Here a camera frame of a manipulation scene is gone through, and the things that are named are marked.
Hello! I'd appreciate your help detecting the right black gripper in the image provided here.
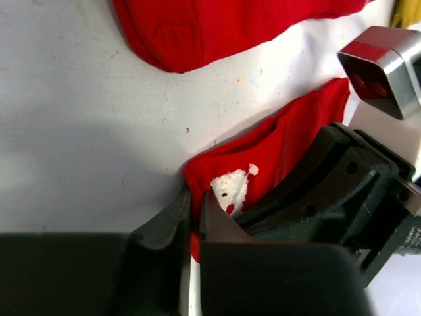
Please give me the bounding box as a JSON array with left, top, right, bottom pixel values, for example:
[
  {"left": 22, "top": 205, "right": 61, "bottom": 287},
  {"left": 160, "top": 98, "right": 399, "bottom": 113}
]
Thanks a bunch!
[{"left": 235, "top": 123, "right": 420, "bottom": 284}]

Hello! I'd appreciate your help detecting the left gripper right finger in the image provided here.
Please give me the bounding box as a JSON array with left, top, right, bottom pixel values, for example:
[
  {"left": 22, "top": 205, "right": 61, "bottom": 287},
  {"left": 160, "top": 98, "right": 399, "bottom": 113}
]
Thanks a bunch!
[{"left": 199, "top": 192, "right": 373, "bottom": 315}]

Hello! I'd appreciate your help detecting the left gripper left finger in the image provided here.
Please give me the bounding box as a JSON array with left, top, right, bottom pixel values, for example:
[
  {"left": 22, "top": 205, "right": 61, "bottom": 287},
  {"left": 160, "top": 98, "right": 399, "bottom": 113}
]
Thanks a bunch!
[{"left": 1, "top": 188, "right": 191, "bottom": 315}]

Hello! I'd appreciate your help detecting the red sock with santa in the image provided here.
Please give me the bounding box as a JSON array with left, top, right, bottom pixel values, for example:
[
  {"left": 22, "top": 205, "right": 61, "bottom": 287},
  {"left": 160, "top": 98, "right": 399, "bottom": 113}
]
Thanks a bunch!
[{"left": 184, "top": 78, "right": 350, "bottom": 261}]

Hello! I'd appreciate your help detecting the yellow sock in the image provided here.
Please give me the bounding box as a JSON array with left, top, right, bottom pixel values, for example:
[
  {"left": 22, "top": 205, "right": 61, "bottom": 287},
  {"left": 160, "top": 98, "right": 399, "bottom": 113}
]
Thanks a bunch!
[{"left": 390, "top": 0, "right": 421, "bottom": 28}]

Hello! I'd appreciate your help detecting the red sock centre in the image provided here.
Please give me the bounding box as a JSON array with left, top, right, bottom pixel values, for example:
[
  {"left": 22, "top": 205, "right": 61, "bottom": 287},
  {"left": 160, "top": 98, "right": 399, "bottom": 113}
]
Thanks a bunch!
[{"left": 113, "top": 0, "right": 367, "bottom": 74}]

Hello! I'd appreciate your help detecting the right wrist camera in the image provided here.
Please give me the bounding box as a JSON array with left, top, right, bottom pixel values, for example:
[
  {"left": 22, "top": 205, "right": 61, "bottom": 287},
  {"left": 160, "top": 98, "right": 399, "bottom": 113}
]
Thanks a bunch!
[{"left": 337, "top": 26, "right": 420, "bottom": 120}]

